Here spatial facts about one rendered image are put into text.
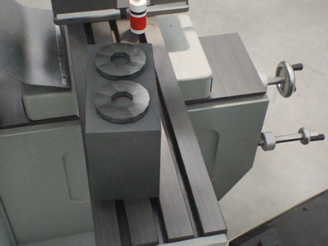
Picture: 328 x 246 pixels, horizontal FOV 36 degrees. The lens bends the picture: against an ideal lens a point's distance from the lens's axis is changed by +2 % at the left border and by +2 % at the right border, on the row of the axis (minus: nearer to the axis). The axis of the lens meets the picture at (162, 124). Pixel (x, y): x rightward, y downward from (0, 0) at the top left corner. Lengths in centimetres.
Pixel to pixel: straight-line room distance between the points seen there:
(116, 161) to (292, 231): 66
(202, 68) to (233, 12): 173
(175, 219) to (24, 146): 62
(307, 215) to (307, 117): 114
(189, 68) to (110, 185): 55
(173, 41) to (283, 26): 164
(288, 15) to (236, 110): 172
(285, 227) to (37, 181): 71
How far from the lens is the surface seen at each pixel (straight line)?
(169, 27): 148
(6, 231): 168
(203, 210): 92
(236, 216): 207
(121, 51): 90
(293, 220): 139
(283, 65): 162
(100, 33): 128
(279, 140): 161
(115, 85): 84
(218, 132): 149
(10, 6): 144
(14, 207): 162
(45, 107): 131
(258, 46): 284
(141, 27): 126
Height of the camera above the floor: 173
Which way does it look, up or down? 47 degrees down
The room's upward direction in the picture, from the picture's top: 2 degrees clockwise
